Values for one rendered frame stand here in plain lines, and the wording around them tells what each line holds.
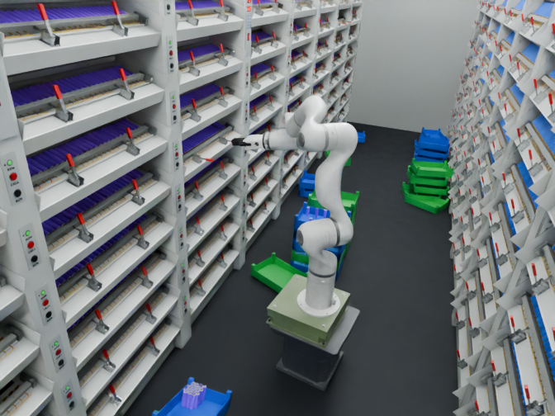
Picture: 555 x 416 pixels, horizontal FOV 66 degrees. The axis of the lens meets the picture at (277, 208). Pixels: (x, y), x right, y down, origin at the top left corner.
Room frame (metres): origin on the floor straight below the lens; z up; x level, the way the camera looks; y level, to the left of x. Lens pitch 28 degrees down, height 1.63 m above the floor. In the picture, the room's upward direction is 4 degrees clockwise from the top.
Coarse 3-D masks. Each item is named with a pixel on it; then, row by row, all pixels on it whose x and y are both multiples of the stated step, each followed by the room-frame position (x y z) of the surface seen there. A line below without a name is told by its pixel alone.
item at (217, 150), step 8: (224, 120) 2.20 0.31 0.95; (232, 128) 2.17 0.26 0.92; (240, 128) 2.18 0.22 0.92; (232, 136) 2.12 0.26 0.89; (240, 136) 2.17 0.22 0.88; (216, 144) 1.97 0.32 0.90; (208, 152) 1.87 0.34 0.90; (216, 152) 1.90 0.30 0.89; (224, 152) 1.99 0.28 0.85; (184, 168) 1.60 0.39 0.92; (192, 168) 1.68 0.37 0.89; (200, 168) 1.75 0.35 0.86; (184, 176) 1.61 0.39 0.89; (192, 176) 1.69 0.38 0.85
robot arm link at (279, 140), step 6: (276, 132) 1.92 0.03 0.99; (282, 132) 1.91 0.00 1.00; (270, 138) 1.90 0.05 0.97; (276, 138) 1.89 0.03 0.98; (282, 138) 1.88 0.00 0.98; (288, 138) 1.88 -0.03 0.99; (294, 138) 1.87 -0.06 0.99; (270, 144) 1.89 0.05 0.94; (276, 144) 1.89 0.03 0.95; (282, 144) 1.88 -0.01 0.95; (288, 144) 1.87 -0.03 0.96; (294, 144) 1.86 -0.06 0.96
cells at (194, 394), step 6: (192, 384) 1.25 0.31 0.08; (198, 384) 1.25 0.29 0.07; (186, 390) 1.20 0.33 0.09; (192, 390) 1.20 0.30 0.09; (198, 390) 1.21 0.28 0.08; (204, 390) 1.23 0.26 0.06; (186, 396) 1.18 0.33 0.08; (192, 396) 1.17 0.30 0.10; (198, 396) 1.18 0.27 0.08; (204, 396) 1.23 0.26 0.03; (186, 402) 1.17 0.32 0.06; (192, 402) 1.16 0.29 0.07; (198, 402) 1.19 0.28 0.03; (186, 408) 1.15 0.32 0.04; (192, 408) 1.15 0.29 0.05
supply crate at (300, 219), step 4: (304, 204) 2.38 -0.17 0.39; (304, 208) 2.38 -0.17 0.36; (312, 208) 2.38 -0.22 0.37; (300, 212) 2.31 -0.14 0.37; (304, 212) 2.38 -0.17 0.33; (312, 212) 2.38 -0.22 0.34; (320, 212) 2.36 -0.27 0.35; (328, 212) 2.35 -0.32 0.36; (348, 212) 2.30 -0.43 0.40; (296, 216) 2.21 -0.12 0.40; (300, 216) 2.32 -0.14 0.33; (304, 216) 2.34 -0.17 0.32; (308, 216) 2.34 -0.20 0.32; (312, 216) 2.35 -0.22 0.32; (320, 216) 2.35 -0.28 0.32; (328, 216) 2.35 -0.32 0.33; (296, 220) 2.21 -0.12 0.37; (300, 220) 2.20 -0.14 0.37; (304, 220) 2.29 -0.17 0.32; (308, 220) 2.29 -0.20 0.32; (296, 224) 2.20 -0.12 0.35; (300, 224) 2.20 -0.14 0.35
